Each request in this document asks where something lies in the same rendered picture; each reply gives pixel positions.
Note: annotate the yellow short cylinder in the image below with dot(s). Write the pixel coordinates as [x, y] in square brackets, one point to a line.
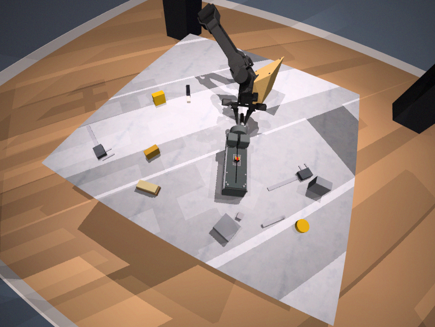
[302, 226]

